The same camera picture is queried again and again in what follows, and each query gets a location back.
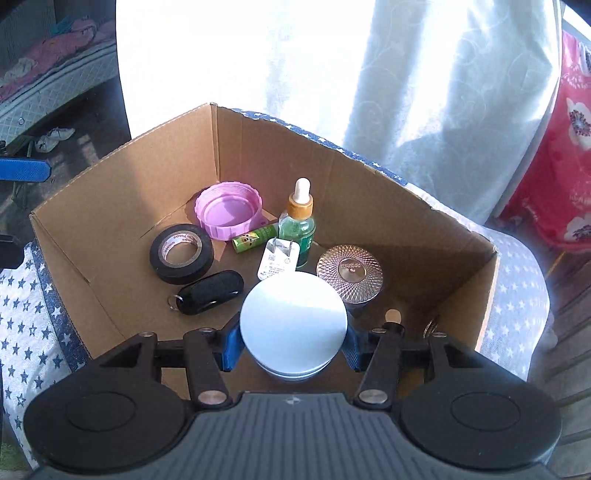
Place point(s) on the dark jar with rose-gold lid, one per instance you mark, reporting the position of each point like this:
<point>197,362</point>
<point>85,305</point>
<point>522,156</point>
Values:
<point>349,274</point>

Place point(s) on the pink plastic lid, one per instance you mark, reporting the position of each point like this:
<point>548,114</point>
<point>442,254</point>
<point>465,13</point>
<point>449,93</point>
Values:
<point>228,212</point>

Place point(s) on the black car charger gold tip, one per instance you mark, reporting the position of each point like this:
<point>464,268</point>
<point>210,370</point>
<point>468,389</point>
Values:
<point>393,316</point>

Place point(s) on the green dropper bottle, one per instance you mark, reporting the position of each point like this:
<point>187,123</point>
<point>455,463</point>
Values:
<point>298,228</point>

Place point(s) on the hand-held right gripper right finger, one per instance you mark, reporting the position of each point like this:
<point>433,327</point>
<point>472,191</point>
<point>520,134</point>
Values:
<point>353,353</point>

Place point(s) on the quilted grey mattress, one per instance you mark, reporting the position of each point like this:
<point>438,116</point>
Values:
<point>60,97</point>

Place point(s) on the blue white star blanket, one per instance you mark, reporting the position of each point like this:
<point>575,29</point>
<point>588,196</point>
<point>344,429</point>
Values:
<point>27,323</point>

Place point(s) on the black electrical tape roll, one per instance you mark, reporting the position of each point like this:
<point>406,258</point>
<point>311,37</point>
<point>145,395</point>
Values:
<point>159,263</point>

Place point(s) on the white charger plug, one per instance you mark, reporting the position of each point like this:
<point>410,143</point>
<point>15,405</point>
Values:
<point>277,261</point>

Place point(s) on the brown cardboard box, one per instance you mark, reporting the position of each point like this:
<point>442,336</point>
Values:
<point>115,198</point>

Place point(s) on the black key fob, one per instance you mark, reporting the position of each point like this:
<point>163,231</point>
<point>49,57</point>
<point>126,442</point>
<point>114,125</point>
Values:
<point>210,290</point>

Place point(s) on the white shoe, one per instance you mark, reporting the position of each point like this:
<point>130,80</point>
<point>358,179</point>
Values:
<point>62,133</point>
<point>46,144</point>

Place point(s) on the green lip balm tube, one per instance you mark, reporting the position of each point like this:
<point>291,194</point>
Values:
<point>251,239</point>

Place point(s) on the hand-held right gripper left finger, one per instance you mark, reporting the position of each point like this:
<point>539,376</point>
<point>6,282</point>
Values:
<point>231,346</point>

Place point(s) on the pink clothes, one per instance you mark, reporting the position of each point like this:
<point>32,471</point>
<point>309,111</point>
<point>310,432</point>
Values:
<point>46,55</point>

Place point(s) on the red floral blanket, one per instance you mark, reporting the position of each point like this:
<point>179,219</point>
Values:
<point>554,161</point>

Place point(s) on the white lace curtain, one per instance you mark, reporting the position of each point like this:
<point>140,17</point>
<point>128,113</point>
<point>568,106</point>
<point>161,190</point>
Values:
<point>323,69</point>

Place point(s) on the white bottle with green label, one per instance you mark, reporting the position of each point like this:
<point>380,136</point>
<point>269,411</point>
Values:
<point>293,318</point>

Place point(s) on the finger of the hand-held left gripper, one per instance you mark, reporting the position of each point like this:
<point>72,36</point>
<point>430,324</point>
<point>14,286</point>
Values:
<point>10,251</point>
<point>23,169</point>

